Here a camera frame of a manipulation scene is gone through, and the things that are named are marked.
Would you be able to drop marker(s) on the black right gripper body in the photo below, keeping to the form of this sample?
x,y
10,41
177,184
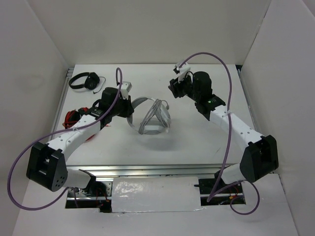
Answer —
x,y
188,89

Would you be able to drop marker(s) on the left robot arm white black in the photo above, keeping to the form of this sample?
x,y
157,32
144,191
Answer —
x,y
47,162

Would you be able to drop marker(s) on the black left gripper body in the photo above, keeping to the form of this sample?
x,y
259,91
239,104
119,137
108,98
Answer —
x,y
122,108

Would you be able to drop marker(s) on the red black headphones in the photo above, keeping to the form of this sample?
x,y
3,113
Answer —
x,y
76,121

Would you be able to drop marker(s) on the front aluminium rail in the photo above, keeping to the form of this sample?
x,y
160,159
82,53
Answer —
x,y
111,171

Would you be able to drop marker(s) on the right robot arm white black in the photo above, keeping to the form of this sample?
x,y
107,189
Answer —
x,y
260,153

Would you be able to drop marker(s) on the white over-ear headphones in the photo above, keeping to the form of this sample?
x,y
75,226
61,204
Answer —
x,y
156,121

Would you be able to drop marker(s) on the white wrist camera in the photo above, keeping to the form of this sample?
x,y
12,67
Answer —
x,y
181,70
125,89

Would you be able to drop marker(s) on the white foil-covered panel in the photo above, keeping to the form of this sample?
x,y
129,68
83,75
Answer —
x,y
155,194

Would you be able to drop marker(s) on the black on-ear headphones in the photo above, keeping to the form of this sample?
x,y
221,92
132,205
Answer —
x,y
92,82

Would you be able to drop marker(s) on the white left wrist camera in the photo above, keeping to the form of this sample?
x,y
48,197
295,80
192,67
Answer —
x,y
125,89

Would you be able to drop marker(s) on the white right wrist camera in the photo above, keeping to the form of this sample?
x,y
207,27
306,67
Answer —
x,y
181,70

